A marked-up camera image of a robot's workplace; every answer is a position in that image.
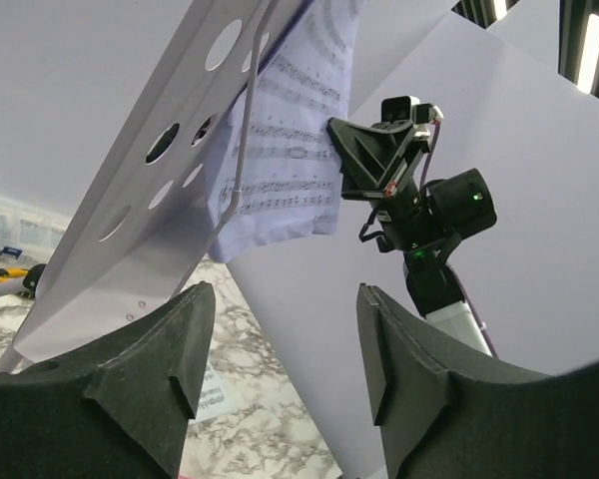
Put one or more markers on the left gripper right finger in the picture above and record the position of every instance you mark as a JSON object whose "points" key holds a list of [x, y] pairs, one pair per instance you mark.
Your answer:
{"points": [[407, 389]]}

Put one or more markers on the lilac music stand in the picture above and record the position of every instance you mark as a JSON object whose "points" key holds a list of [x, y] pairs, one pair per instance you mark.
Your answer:
{"points": [[141, 225]]}

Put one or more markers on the lilac sheet music page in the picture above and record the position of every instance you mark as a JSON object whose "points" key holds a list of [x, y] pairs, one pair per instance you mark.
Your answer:
{"points": [[291, 182]]}

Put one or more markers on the white sheet music page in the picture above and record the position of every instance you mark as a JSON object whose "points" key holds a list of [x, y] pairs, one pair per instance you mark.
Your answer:
{"points": [[214, 400]]}

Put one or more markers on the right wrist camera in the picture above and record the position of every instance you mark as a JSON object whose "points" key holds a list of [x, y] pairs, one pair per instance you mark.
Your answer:
{"points": [[398, 111]]}

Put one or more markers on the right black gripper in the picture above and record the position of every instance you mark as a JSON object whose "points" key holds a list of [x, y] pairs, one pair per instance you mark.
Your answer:
{"points": [[379, 163]]}

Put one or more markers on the clear plastic screw box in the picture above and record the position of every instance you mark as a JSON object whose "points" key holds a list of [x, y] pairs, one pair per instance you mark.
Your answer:
{"points": [[28, 232]]}

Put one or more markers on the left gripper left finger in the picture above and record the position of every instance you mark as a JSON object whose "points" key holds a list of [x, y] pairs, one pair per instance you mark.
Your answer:
{"points": [[146, 396]]}

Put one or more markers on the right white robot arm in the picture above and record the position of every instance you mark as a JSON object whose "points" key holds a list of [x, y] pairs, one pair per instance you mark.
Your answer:
{"points": [[450, 211]]}

